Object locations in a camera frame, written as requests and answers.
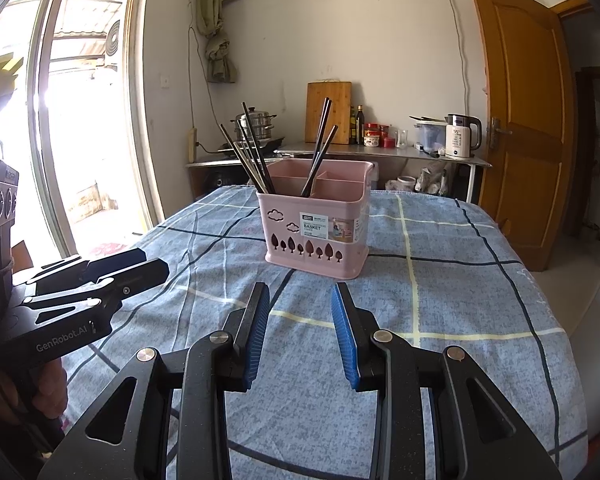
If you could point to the black induction cooker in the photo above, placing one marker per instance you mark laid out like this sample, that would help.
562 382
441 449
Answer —
275 142

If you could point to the low steel stand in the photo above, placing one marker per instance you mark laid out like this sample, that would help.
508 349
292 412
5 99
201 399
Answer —
205 161

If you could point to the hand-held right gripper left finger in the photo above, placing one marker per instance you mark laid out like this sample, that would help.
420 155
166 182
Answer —
257 340

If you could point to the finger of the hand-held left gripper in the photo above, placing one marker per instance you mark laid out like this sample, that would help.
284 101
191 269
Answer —
145 272
120 260

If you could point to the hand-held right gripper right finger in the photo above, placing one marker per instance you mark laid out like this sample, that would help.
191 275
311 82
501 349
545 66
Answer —
345 340

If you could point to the bamboo cutting board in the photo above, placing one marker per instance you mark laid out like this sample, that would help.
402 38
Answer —
314 105

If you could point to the white bowl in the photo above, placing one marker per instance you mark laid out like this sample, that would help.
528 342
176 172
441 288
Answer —
405 182

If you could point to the blue plaid cloth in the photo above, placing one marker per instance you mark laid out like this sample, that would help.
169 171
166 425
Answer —
455 285

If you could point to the clear plastic container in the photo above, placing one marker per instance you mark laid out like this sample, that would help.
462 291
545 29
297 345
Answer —
430 135

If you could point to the glass cup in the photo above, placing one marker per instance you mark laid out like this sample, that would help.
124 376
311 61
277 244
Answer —
402 140

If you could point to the plastic bags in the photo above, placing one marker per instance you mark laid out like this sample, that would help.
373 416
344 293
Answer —
432 180

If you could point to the person's left hand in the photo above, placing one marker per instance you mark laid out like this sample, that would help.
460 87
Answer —
50 390

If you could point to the white wall switch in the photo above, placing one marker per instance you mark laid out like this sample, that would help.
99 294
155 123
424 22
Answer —
165 80

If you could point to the pink plastic utensil basket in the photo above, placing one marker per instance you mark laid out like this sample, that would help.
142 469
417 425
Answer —
320 260

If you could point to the outdoor fan unit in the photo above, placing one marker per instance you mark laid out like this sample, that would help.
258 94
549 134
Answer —
111 40

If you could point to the metal chopstick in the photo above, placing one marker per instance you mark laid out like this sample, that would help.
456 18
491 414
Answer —
260 180
245 167

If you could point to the wooden door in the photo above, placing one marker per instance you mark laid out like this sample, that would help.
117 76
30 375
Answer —
525 135

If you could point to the plain black chopstick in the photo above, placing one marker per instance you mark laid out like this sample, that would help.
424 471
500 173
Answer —
252 132
240 157

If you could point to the white jar with red lid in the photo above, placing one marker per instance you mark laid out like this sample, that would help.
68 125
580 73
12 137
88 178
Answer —
371 136

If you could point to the steel steamer pot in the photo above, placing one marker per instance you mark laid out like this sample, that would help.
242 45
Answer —
265 127

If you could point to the knotted beige curtain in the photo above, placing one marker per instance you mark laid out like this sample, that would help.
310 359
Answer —
220 60

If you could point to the white electric kettle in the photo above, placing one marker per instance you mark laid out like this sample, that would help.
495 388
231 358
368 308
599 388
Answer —
457 142

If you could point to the small red jar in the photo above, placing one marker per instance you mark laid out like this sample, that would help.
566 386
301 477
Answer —
388 142

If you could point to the white plastic jug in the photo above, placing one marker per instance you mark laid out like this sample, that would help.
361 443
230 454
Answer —
375 177

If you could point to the sliding glass door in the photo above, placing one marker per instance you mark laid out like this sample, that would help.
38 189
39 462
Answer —
95 135

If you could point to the beige power strip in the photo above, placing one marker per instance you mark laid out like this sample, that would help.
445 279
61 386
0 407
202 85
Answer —
192 145

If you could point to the dark oil bottle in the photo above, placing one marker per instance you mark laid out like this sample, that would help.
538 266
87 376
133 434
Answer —
360 127

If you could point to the steel kitchen table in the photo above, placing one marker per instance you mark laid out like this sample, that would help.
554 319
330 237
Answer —
405 152

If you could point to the yellowish oil bottle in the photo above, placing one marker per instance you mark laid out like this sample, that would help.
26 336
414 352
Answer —
353 127

